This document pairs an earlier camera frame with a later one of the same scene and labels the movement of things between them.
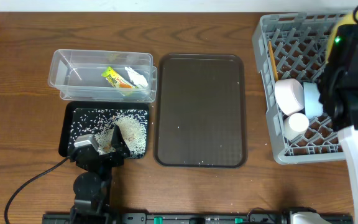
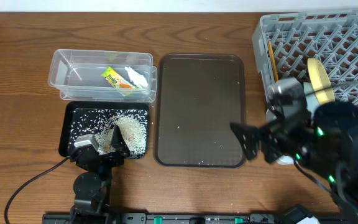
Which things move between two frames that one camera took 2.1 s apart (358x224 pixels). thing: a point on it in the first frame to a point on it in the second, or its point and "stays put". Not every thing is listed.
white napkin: x=137 y=79 stays put
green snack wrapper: x=117 y=80 stays put
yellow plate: x=349 y=20 to x=321 y=81
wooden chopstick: x=273 y=61 stays put
